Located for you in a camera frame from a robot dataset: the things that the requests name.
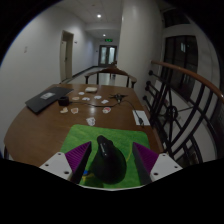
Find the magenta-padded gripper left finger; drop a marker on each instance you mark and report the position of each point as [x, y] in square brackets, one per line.
[58, 165]

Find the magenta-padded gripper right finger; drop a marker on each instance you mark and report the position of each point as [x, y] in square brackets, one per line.
[163, 166]

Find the black vertical computer mouse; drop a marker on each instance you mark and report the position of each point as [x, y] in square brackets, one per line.
[108, 163]

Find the green mouse pad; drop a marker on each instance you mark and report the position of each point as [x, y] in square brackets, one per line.
[116, 133]

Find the white printed card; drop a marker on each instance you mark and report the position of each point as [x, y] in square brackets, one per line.
[90, 121]

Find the small beige card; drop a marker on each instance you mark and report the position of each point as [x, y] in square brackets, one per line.
[75, 98]
[64, 110]

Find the white paper sheet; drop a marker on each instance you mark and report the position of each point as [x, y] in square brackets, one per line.
[141, 115]

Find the small orange printed card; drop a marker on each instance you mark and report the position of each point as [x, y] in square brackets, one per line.
[74, 110]

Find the small black box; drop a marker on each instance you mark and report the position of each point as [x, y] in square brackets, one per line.
[63, 101]

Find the closed black laptop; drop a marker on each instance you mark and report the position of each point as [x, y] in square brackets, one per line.
[46, 100]

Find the small white card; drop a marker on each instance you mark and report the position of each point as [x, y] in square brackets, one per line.
[97, 97]
[81, 93]
[105, 101]
[86, 98]

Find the small red printed card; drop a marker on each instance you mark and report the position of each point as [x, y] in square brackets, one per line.
[106, 110]

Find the small white box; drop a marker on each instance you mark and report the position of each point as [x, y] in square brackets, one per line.
[91, 89]

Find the black railing with wooden handrail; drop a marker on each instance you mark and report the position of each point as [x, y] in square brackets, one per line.
[186, 73]

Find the dark window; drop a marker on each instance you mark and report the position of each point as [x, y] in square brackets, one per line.
[180, 60]

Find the curved wooden armchair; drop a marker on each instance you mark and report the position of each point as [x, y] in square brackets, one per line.
[111, 71]

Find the open side door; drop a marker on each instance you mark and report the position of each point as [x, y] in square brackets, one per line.
[66, 56]

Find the dark wooden chair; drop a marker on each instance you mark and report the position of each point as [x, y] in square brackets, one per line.
[112, 64]

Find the glass double door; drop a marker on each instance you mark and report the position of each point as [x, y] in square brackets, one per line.
[107, 55]

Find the green exit sign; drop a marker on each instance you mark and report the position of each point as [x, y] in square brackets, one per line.
[108, 40]

